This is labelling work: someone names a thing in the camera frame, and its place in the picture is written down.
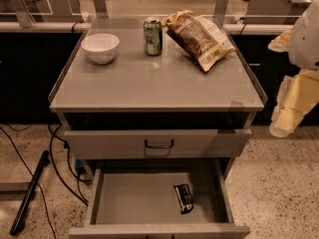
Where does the thin black floor cable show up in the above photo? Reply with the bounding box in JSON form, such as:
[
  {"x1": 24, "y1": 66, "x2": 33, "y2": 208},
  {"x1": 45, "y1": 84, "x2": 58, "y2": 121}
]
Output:
[{"x1": 0, "y1": 125, "x2": 58, "y2": 239}]

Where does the open grey middle drawer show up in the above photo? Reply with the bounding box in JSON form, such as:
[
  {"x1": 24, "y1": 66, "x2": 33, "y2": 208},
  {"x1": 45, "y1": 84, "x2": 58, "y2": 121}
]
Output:
[{"x1": 70, "y1": 158, "x2": 250, "y2": 239}]

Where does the green soda can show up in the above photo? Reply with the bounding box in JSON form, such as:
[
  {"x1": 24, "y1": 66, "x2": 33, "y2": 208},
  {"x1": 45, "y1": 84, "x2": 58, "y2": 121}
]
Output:
[{"x1": 144, "y1": 17, "x2": 162, "y2": 56}]

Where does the closed grey top drawer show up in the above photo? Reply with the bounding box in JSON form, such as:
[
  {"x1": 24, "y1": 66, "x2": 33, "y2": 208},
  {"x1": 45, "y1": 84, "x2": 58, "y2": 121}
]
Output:
[{"x1": 65, "y1": 129, "x2": 251, "y2": 159}]

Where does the grey desk background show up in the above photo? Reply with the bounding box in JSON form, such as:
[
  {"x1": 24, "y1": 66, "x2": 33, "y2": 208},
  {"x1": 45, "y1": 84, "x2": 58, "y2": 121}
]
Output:
[
  {"x1": 0, "y1": 0, "x2": 83, "y2": 23},
  {"x1": 244, "y1": 0, "x2": 314, "y2": 25}
]

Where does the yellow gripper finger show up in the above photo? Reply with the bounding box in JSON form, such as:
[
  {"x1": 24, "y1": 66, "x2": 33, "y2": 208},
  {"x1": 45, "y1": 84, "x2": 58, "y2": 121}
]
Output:
[
  {"x1": 268, "y1": 29, "x2": 292, "y2": 53},
  {"x1": 269, "y1": 69, "x2": 319, "y2": 137}
]

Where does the white ceramic bowl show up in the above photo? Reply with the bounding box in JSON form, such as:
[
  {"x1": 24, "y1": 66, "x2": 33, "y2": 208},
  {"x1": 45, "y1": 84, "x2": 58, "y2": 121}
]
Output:
[{"x1": 81, "y1": 34, "x2": 120, "y2": 65}]

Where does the white horizontal rail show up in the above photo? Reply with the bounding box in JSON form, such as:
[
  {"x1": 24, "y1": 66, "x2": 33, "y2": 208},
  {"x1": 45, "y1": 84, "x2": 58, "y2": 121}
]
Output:
[{"x1": 0, "y1": 22, "x2": 292, "y2": 35}]

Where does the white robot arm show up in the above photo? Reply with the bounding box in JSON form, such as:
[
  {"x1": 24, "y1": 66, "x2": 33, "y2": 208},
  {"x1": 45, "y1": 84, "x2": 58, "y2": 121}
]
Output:
[{"x1": 268, "y1": 0, "x2": 319, "y2": 137}]

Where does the grey drawer cabinet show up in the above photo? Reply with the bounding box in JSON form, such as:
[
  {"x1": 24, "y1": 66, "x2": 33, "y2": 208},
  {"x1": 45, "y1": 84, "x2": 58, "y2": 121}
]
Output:
[{"x1": 47, "y1": 16, "x2": 268, "y2": 239}]

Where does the grey desk background left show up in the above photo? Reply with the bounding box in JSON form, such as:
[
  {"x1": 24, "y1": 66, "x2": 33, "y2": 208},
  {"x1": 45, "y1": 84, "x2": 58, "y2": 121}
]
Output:
[{"x1": 0, "y1": 0, "x2": 83, "y2": 23}]

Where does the brown chip bag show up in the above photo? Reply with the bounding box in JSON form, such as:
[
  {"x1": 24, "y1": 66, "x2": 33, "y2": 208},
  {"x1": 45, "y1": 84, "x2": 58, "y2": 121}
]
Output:
[{"x1": 161, "y1": 10, "x2": 236, "y2": 72}]

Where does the black drawer handle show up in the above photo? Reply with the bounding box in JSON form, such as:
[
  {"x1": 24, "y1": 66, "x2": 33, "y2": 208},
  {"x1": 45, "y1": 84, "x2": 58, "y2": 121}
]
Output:
[{"x1": 145, "y1": 139, "x2": 174, "y2": 149}]

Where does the black bar on floor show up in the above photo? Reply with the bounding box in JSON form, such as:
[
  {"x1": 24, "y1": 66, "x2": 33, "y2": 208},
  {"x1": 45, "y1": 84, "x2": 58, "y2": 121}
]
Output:
[{"x1": 10, "y1": 150, "x2": 50, "y2": 236}]

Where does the grey desk background right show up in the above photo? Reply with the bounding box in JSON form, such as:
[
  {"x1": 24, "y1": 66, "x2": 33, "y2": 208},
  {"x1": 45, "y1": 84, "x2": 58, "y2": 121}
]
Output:
[{"x1": 244, "y1": 0, "x2": 314, "y2": 25}]

